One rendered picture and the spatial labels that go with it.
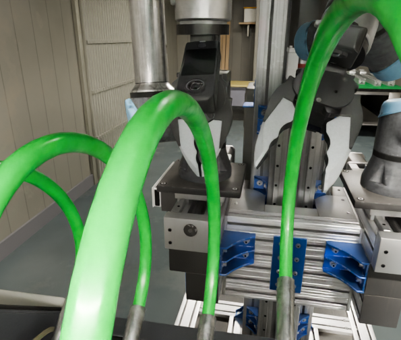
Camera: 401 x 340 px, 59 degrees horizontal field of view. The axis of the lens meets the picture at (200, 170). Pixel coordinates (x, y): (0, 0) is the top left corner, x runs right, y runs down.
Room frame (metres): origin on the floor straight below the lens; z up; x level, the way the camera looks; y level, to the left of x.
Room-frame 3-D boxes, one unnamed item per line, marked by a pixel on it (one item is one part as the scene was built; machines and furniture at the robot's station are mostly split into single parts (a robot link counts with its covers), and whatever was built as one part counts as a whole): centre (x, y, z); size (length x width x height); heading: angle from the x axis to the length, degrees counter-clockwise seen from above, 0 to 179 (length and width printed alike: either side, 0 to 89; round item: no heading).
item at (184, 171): (0.94, -0.01, 1.09); 0.15 x 0.15 x 0.10
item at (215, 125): (0.51, -0.02, 1.25); 0.06 x 0.03 x 0.09; 170
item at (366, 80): (6.12, -2.65, 0.43); 2.33 x 0.87 x 0.86; 169
